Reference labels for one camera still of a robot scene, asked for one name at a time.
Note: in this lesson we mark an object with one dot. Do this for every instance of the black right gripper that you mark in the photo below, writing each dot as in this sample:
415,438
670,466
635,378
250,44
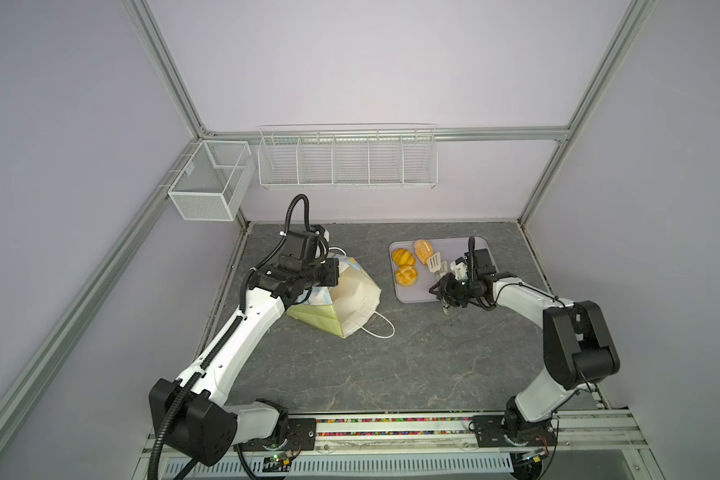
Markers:
444,291

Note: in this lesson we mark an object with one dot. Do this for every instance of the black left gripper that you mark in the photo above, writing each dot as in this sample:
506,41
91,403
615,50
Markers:
331,265

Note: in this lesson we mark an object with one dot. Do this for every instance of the floral paper gift bag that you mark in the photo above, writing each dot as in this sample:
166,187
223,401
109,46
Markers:
346,308

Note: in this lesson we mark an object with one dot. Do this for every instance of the yellow fake bread roll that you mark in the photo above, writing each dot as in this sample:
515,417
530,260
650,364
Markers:
403,257

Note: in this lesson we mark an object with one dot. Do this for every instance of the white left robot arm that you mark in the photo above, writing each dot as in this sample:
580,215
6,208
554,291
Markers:
190,413

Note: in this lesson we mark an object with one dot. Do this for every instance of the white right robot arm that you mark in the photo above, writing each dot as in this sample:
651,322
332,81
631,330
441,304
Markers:
577,347

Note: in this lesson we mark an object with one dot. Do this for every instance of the lavender plastic tray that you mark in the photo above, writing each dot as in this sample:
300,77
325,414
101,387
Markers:
450,249

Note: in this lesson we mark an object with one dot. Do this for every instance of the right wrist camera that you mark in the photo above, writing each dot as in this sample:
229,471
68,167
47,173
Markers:
459,269

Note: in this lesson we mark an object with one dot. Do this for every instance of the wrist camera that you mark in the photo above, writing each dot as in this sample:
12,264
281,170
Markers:
321,231
459,269

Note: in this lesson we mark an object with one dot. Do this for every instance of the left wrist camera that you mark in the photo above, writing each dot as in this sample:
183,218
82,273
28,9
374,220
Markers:
321,231

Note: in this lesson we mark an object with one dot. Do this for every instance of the white mesh wall box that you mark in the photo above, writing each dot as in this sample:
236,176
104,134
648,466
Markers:
213,181

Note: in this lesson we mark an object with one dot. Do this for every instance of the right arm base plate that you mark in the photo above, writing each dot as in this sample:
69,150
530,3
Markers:
496,430

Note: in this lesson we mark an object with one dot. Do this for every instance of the long white wire basket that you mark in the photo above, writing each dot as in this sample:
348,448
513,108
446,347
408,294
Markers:
365,155

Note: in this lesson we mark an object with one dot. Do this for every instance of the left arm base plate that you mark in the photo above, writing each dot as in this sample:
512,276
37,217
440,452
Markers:
297,434

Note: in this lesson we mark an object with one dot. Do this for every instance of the aluminium mounting rail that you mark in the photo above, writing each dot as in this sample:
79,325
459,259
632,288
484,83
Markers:
577,444

